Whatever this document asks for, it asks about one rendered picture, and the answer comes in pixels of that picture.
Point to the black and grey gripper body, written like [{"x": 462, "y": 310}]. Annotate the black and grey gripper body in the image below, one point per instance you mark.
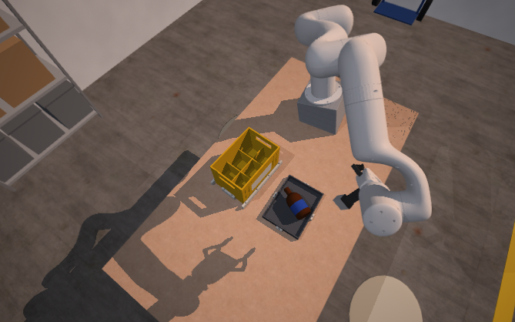
[{"x": 367, "y": 177}]

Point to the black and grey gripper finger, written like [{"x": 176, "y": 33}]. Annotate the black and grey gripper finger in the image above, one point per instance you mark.
[{"x": 358, "y": 171}]

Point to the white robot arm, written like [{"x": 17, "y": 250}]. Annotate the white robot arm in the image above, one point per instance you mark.
[{"x": 356, "y": 64}]

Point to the brown bottle with blue label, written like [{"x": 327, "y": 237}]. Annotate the brown bottle with blue label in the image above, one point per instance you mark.
[{"x": 297, "y": 204}]

